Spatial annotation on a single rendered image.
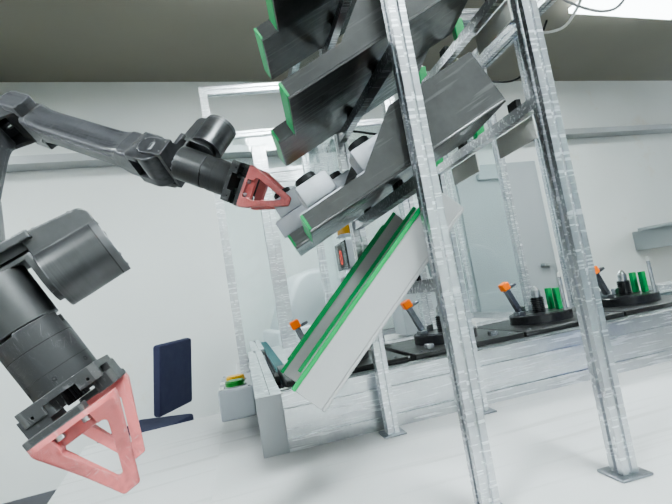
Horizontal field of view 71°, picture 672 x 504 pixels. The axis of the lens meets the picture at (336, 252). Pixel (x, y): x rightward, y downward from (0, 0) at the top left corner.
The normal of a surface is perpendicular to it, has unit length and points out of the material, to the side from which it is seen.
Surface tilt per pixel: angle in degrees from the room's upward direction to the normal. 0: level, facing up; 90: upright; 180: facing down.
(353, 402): 90
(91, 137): 62
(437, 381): 90
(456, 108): 90
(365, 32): 90
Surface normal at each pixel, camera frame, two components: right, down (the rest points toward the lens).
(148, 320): 0.33, -0.14
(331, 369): 0.03, -0.09
